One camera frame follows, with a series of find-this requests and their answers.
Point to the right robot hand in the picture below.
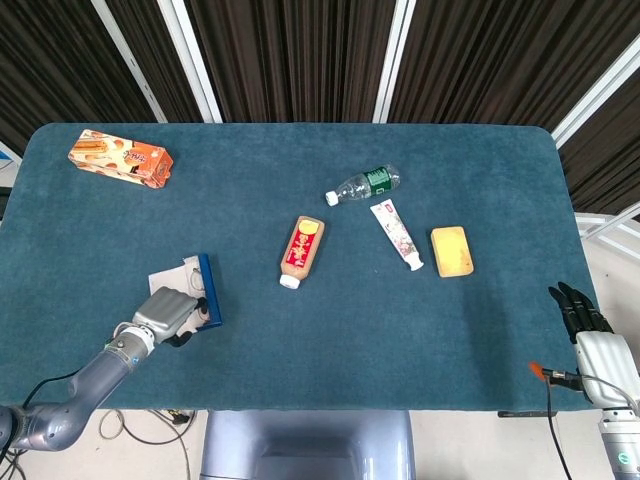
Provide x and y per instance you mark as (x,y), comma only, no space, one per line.
(605,365)

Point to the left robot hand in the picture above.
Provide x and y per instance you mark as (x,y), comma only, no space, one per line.
(162,312)

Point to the blue glasses case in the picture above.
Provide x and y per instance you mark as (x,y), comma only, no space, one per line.
(210,290)

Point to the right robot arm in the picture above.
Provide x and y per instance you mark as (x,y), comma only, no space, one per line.
(622,445)

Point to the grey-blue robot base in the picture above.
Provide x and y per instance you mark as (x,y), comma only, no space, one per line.
(305,445)

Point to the black flat bar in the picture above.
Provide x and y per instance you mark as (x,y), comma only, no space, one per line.
(525,414)

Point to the black power plug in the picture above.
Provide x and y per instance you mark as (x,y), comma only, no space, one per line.
(180,416)

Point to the sauce bottle with red label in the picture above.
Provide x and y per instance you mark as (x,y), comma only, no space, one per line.
(301,250)

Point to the orange biscuit box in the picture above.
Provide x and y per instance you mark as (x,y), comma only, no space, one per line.
(120,157)

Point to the teal table cloth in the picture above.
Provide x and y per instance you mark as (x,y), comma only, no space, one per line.
(350,340)

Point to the yellow sponge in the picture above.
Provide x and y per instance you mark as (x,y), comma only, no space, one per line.
(452,251)

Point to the white panel with blue edge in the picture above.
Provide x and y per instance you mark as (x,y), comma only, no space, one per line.
(7,159)

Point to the clear bottle with green label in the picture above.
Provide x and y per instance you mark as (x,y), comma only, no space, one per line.
(365,185)

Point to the white toothpaste tube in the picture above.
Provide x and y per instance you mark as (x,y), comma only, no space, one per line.
(397,235)

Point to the dark brown pleated curtain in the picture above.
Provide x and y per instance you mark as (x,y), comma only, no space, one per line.
(300,60)

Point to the white metal frame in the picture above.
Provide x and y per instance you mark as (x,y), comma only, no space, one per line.
(607,232)

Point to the thin white metal post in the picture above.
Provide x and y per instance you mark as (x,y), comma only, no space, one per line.
(130,62)

